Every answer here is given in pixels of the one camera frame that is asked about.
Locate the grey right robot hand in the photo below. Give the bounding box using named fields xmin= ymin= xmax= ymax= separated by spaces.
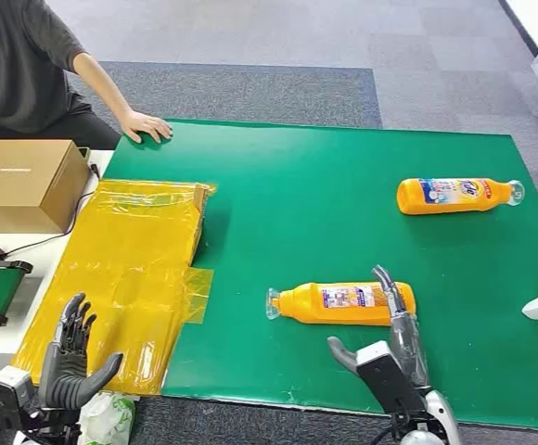
xmin=327 ymin=264 xmax=431 ymax=390

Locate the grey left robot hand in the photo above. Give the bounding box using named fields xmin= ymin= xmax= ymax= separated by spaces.
xmin=38 ymin=292 xmax=125 ymax=412

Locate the orange bottle clear cap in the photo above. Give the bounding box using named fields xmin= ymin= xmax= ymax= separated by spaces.
xmin=264 ymin=281 xmax=417 ymax=327

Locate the orange bottle blue label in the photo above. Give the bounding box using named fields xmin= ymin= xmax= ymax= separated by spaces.
xmin=396 ymin=177 xmax=526 ymax=217

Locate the white plastic bag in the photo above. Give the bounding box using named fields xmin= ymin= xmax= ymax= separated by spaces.
xmin=77 ymin=391 xmax=136 ymax=445

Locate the white table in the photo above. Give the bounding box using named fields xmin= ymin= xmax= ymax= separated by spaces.
xmin=0 ymin=145 xmax=114 ymax=374

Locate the green mat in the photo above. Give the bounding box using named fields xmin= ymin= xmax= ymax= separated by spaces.
xmin=104 ymin=119 xmax=538 ymax=432

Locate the brown cardboard box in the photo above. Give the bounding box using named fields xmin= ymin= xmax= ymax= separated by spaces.
xmin=0 ymin=139 xmax=92 ymax=235

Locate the person's hand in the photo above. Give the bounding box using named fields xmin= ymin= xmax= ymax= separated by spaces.
xmin=119 ymin=108 xmax=174 ymax=146

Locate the person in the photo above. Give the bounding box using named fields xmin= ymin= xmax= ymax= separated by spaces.
xmin=0 ymin=0 xmax=121 ymax=151

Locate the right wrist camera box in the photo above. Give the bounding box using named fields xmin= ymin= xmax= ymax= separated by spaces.
xmin=355 ymin=340 xmax=427 ymax=417

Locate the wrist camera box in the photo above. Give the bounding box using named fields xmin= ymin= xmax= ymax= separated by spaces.
xmin=0 ymin=365 xmax=36 ymax=432
xmin=355 ymin=340 xmax=427 ymax=417

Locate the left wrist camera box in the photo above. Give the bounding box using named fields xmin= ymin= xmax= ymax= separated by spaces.
xmin=0 ymin=365 xmax=36 ymax=432

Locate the black power cable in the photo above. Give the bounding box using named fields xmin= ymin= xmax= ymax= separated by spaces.
xmin=5 ymin=162 xmax=101 ymax=258

